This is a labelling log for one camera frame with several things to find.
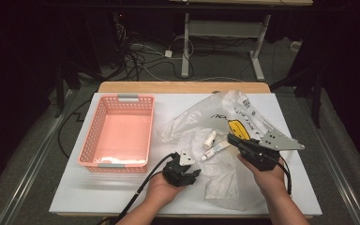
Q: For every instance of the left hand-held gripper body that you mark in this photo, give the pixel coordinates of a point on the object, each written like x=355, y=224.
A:
x=186, y=158

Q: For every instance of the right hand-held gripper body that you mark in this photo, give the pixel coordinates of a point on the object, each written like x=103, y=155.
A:
x=278, y=142

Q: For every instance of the white ointment tube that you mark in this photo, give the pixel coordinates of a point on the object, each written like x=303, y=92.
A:
x=214, y=151

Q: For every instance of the white dropper bottle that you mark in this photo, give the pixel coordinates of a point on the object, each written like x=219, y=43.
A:
x=210, y=139

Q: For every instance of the clear plastic bag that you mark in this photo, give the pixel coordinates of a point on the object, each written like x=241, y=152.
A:
x=218, y=187

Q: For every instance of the pink plastic basket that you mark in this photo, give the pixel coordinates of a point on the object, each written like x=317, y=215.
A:
x=122, y=131

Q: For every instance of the person's left hand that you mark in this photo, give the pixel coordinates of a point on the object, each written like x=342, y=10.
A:
x=162, y=192

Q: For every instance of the person's right hand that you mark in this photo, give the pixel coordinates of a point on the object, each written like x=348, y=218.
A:
x=270, y=181

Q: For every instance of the white power adapter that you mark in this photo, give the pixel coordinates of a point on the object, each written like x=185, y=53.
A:
x=168, y=53

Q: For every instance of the white table mat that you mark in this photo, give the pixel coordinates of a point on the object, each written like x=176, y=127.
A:
x=84, y=193

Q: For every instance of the black metal stand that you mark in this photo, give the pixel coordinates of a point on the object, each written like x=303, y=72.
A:
x=59, y=93

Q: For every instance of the metal floor rail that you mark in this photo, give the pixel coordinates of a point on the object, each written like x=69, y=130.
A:
x=334, y=168
x=31, y=165

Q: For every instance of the white metal desk frame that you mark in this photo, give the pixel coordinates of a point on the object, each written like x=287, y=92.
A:
x=222, y=28

